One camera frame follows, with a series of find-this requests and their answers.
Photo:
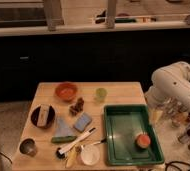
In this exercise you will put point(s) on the red bowl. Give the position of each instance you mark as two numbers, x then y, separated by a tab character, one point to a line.
66	91

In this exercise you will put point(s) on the blue sponge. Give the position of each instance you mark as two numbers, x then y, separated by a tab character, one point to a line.
82	122

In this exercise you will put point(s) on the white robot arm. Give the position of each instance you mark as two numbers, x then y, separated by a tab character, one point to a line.
171	81

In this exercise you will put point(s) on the green plastic cup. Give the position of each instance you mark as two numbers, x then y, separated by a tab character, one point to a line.
101	94

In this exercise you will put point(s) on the green plastic tray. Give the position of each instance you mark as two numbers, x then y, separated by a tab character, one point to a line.
123	124

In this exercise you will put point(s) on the grey blue cloth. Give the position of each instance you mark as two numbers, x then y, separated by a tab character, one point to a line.
62	128

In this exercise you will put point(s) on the metal spoon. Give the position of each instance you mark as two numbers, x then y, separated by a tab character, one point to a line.
94	143

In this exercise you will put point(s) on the green cucumber toy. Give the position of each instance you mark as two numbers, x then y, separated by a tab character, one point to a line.
63	139

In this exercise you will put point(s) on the white block on plate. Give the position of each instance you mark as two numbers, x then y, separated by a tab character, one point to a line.
43	115

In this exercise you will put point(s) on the white round lid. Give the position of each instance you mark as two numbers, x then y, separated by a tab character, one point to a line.
90	155

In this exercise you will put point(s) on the orange round fruit toy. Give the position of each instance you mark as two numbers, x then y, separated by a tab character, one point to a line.
143	140

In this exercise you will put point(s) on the yellow banana toy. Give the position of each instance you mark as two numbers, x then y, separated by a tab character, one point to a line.
71	157

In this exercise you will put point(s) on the spice bottle cluster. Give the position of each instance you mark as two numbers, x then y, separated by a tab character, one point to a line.
175	127

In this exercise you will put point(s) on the metal cup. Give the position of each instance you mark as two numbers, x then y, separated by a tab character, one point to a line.
28	147

